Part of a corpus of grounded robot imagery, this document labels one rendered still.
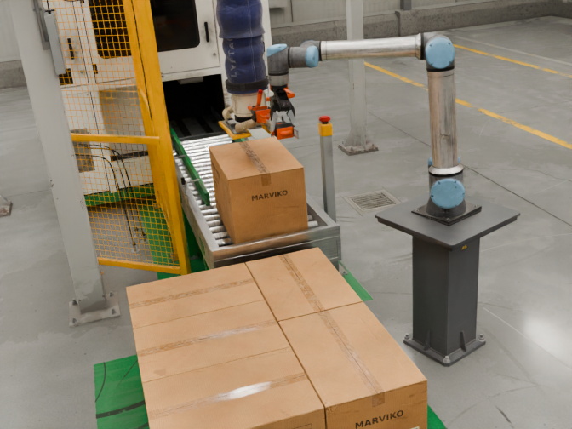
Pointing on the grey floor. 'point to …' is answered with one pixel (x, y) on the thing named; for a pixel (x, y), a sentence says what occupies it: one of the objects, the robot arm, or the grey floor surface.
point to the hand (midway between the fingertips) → (283, 128)
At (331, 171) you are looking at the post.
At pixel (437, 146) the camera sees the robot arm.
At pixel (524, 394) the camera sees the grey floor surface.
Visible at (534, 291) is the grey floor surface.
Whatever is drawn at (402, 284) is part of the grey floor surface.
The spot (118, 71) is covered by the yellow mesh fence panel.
